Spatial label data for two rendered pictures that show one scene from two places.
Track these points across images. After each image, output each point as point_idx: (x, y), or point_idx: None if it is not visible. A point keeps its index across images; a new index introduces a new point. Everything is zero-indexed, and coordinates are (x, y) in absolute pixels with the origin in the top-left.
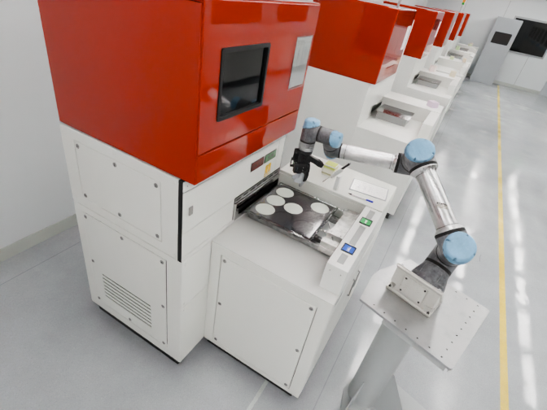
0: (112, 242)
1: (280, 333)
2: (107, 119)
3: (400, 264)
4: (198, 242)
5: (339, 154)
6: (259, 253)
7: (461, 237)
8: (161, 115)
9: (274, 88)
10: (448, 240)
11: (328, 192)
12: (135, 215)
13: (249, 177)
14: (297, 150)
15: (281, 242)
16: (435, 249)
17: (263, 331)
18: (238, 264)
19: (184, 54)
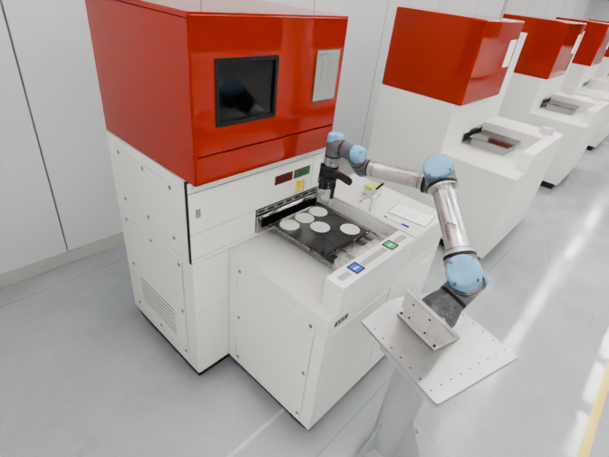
0: (145, 244)
1: (288, 353)
2: (135, 126)
3: (409, 289)
4: (211, 248)
5: (366, 170)
6: (271, 266)
7: (464, 260)
8: (169, 121)
9: (292, 100)
10: (449, 262)
11: (362, 214)
12: (158, 218)
13: (274, 190)
14: (323, 165)
15: (298, 258)
16: None
17: (274, 349)
18: (250, 276)
19: (178, 63)
